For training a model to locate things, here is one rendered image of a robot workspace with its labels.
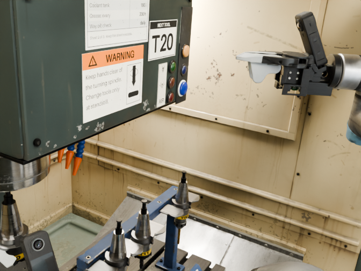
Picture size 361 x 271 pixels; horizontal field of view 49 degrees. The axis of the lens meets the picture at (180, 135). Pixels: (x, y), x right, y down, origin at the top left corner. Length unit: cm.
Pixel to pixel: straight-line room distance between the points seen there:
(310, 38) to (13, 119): 59
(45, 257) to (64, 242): 143
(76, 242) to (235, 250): 86
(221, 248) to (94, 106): 125
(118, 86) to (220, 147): 105
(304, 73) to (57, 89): 50
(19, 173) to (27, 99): 23
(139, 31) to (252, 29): 88
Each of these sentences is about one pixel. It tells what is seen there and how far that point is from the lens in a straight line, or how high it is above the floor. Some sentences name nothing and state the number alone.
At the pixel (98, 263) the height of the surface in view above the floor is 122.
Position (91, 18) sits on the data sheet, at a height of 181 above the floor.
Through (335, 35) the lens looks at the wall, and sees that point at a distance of 147.
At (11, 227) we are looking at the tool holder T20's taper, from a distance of 86.
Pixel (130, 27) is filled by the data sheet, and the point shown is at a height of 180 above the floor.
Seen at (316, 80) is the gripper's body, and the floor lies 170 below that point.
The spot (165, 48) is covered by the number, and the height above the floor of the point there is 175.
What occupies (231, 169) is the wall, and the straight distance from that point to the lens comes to 169.
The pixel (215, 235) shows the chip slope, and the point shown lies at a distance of 182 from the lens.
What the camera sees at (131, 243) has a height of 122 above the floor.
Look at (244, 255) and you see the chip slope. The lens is 177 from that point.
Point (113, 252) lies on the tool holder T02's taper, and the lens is 102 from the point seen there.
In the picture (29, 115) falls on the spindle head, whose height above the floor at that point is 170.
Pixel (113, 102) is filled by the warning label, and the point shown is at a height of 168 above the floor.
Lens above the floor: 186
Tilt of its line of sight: 21 degrees down
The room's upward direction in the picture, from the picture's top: 4 degrees clockwise
